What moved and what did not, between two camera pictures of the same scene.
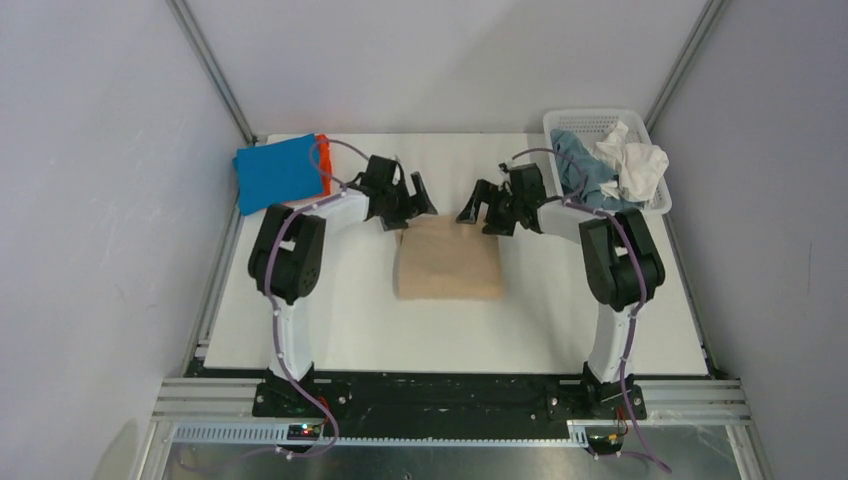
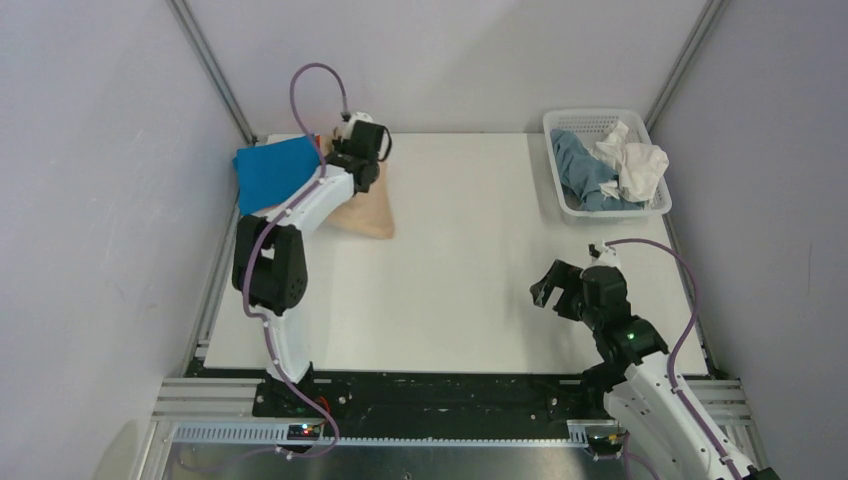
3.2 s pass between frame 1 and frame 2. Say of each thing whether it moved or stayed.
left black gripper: moved
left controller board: stayed
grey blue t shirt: stayed
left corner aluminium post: stayed
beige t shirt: moved
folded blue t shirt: stayed
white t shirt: stayed
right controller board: stayed
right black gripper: moved
